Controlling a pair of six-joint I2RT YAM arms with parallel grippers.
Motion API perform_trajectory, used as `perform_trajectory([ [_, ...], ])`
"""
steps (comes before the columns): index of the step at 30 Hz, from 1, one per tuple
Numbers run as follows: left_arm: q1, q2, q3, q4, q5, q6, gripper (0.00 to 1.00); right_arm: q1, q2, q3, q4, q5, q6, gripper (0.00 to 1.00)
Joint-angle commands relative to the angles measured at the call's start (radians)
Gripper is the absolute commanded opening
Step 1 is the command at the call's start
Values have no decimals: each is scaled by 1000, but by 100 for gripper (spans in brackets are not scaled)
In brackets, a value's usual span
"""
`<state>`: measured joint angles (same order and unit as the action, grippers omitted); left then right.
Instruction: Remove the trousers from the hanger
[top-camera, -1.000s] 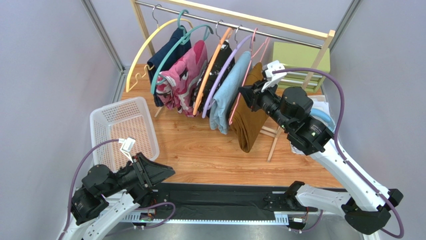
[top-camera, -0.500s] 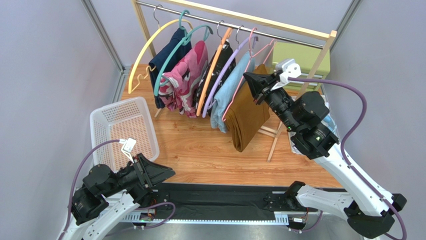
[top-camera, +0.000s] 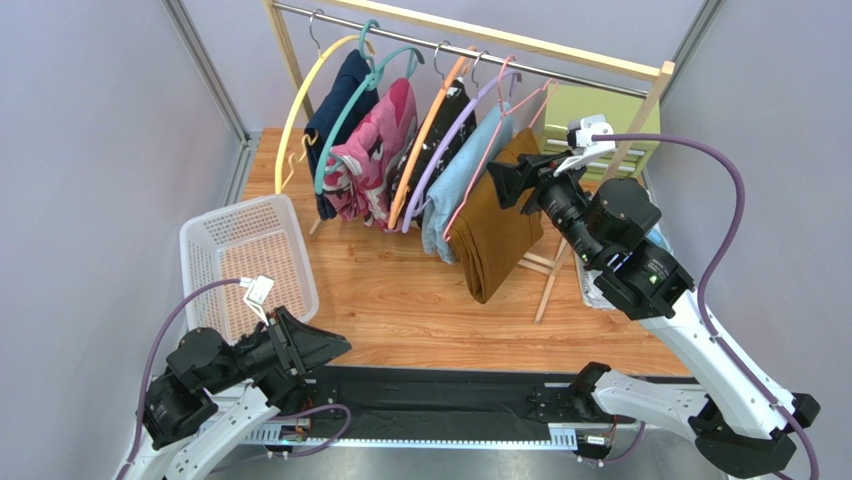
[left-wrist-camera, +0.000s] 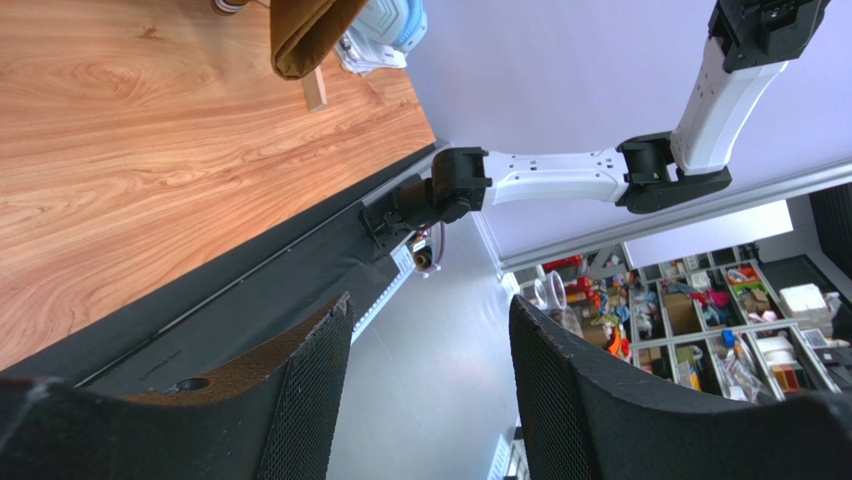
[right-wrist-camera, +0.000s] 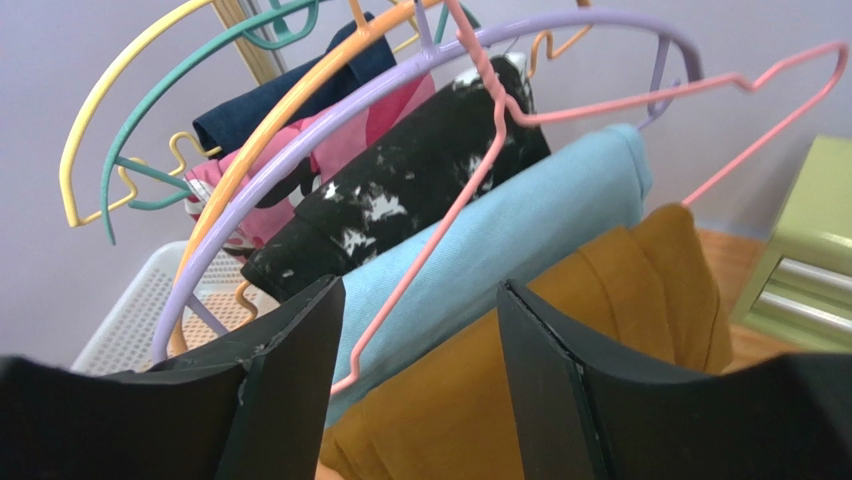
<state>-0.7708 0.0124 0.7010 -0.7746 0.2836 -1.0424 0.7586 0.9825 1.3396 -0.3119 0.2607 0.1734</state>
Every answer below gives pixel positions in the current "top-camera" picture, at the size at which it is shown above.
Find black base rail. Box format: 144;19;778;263
275;366;614;442

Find white plastic basket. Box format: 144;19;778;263
179;194;319;323

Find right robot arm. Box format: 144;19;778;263
487;155;820;478

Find pink patterned garment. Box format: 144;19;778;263
323;78;418;231

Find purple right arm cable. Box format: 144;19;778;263
590;133;820;480

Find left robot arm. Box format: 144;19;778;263
116;307;352;479

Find yellow hanger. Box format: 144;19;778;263
268;4;359;194

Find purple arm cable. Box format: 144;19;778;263
113;278;353;480
590;133;820;480

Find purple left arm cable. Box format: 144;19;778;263
113;278;353;480

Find orange hanger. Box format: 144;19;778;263
388;57;469;231

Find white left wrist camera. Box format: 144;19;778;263
239;275;275;324

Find metal rack rod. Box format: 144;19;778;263
272;1;649;99

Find pink wire hanger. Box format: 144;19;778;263
422;60;533;244

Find brown trousers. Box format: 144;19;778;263
449;127;546;305

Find navy blue garment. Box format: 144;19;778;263
303;49;381;221

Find light blue garment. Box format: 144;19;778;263
421;106;515;264

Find black patterned garment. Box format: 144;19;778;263
399;77;478;222

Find green drawer box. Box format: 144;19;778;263
540;82;663;184

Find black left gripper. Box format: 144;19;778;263
207;303;353;392

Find teal hanger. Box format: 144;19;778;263
314;19;425;195

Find purple hanger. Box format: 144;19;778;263
391;55;521;233

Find wooden clothes rack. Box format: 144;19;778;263
262;0;678;325

